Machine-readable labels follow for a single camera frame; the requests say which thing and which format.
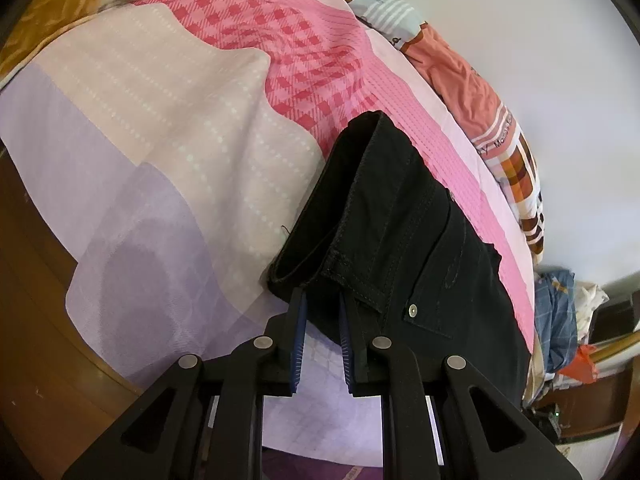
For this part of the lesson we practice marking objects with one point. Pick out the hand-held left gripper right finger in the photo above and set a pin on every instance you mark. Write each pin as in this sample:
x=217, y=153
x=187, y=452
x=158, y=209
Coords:
x=345, y=346

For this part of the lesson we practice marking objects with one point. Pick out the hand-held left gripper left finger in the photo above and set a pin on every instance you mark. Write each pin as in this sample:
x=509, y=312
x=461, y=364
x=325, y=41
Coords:
x=298, y=341

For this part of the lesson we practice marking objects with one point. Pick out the black pants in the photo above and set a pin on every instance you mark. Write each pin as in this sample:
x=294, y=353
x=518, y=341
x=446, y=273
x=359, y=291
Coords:
x=400, y=220

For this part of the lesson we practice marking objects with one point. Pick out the beige blanket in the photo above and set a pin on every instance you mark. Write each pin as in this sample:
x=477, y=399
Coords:
x=534, y=365

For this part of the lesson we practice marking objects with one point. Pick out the blue checked cloth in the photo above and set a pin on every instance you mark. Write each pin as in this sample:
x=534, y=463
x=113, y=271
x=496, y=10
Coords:
x=552, y=300

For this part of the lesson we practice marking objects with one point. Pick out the pink and lilac bedsheet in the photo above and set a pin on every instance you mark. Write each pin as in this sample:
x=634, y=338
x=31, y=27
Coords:
x=175, y=160

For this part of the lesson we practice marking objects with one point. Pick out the orange plastic bag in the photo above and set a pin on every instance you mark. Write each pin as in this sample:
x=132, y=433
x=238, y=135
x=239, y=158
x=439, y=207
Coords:
x=580, y=362

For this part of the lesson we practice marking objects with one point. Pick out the dark wooden cabinet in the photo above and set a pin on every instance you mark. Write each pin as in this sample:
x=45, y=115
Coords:
x=585, y=402

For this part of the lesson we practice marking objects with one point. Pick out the white cloth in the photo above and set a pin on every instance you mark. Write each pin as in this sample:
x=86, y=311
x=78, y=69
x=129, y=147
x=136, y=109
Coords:
x=590, y=305

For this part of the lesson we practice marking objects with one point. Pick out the golden pole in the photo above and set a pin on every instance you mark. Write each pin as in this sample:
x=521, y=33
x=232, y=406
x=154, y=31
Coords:
x=617, y=347

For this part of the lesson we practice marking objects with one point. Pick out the orange plaid quilt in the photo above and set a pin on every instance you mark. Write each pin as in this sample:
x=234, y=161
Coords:
x=460, y=85

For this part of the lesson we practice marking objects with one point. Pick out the light blue striped pillow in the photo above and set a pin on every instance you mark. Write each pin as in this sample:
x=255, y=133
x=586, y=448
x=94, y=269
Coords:
x=390, y=12

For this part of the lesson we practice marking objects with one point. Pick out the wooden bed frame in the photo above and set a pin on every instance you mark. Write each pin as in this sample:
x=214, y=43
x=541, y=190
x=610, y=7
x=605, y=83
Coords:
x=30, y=310

